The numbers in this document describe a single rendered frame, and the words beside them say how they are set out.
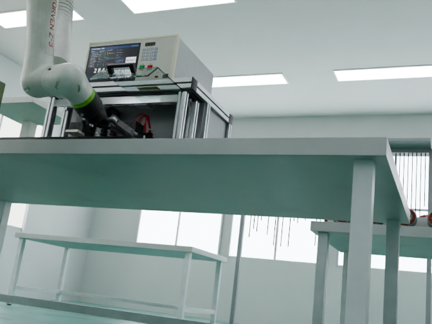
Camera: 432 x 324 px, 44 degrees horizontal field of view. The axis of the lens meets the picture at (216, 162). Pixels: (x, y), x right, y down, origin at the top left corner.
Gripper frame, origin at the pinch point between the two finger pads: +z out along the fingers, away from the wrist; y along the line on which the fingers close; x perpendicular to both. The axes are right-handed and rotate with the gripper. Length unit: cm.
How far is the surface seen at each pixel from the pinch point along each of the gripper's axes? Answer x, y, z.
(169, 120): -25.9, -5.7, 17.3
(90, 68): -41, 30, -1
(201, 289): -180, 244, 615
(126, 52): -46.5, 12.7, -3.1
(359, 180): 23, -91, -15
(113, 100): -23.7, 12.3, 1.5
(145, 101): -22.9, -2.8, 1.8
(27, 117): -55, 106, 46
